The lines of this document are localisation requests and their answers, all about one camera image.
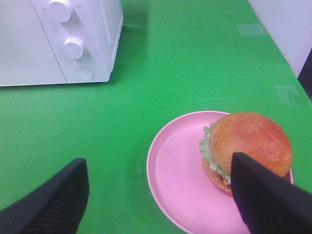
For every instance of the burger with lettuce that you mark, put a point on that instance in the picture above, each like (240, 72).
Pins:
(244, 132)

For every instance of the white microwave oven body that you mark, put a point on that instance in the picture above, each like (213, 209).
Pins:
(98, 23)

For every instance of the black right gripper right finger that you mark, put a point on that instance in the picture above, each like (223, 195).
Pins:
(268, 204)

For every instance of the lower white timer knob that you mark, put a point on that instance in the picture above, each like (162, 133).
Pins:
(73, 47)

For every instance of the pink round plate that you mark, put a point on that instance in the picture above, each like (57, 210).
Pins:
(179, 185)

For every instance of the upper white power knob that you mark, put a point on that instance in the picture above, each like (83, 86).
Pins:
(60, 10)

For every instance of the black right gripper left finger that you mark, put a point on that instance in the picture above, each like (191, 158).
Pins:
(55, 207)

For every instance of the white microwave door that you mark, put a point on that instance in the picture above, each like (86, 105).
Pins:
(26, 56)

